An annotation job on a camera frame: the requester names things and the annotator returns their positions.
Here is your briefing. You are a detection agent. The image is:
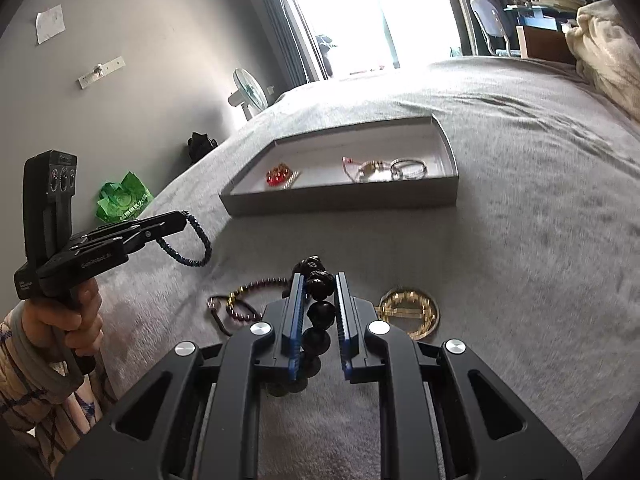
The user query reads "dark blue beaded bracelet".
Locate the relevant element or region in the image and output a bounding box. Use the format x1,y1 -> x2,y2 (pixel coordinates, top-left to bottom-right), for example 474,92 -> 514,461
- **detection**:
155,210 -> 214,269

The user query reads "maroon beaded bracelet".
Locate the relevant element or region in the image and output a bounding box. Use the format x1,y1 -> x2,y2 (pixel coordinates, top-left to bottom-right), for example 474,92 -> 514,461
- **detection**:
223,275 -> 294,323

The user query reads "gold round hair clip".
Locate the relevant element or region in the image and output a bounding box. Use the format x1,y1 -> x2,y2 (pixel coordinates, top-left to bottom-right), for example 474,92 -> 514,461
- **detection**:
375,287 -> 440,341

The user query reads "red bead gold necklace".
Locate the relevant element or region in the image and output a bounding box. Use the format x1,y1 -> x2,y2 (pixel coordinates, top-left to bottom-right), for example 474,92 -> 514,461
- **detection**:
264,161 -> 304,190

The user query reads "large black bead bracelet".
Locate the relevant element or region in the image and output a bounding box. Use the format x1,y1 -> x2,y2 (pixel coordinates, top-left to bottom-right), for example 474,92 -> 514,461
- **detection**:
267,254 -> 338,399

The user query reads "patterned sleeve forearm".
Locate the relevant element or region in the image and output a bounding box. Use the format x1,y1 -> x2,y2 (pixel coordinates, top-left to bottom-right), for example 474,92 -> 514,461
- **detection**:
1,304 -> 116,479

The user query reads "left hand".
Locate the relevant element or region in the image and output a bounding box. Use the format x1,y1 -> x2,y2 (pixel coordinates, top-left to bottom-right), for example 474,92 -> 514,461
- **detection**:
22,278 -> 103,363

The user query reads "green plastic bag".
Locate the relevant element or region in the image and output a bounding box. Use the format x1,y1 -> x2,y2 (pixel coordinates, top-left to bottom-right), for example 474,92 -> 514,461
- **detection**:
96,171 -> 153,223

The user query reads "black object on floor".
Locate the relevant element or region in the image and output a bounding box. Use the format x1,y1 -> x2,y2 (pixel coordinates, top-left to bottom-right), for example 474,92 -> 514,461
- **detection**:
186,132 -> 218,165

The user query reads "white standing fan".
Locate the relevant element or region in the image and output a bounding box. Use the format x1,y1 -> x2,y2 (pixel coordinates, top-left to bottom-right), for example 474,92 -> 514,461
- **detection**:
228,68 -> 269,120

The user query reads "grey bed blanket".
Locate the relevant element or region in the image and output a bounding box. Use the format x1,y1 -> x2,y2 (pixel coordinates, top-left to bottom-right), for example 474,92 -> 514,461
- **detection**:
100,57 -> 639,479

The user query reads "teal curtain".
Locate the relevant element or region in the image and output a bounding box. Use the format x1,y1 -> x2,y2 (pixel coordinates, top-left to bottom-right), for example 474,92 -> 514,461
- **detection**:
262,0 -> 326,88

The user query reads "grey cardboard tray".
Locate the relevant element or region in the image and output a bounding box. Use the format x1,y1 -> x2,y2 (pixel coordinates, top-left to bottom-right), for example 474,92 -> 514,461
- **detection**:
219,116 -> 459,217

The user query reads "silver bangle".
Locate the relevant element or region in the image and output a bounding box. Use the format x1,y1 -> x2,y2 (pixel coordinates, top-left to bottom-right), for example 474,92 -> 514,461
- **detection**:
390,158 -> 428,181

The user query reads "light blue chair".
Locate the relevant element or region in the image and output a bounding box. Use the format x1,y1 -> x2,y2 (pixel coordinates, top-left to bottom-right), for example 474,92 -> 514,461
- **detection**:
470,0 -> 521,58

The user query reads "blue desk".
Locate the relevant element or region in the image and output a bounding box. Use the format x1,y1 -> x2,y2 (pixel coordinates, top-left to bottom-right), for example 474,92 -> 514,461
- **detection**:
503,0 -> 594,64

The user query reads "cream crumpled blanket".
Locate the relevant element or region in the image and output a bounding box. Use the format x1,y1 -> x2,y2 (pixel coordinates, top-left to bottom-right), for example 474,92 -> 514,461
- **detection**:
565,0 -> 640,122

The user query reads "white wall bracket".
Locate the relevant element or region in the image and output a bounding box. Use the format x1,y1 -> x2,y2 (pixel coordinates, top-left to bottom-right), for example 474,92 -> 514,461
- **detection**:
77,56 -> 126,90

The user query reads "pink string bracelet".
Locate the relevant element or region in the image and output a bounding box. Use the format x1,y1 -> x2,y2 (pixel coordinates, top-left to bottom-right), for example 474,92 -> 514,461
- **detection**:
342,155 -> 396,183

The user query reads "white paper on wall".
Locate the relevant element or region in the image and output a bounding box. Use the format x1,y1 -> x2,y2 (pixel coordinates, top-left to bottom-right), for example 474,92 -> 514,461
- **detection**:
35,4 -> 66,44

